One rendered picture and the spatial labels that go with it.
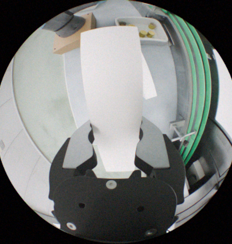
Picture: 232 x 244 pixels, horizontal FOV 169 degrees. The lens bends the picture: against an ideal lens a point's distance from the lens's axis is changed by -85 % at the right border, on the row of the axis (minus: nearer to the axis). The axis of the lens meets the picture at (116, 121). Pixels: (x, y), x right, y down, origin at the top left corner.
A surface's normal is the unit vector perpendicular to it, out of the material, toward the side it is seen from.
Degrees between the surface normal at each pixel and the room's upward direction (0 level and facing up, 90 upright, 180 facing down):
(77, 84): 0
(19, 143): 90
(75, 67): 0
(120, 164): 0
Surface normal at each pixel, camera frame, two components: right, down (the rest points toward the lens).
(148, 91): -0.02, 0.51
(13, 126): 0.97, -0.18
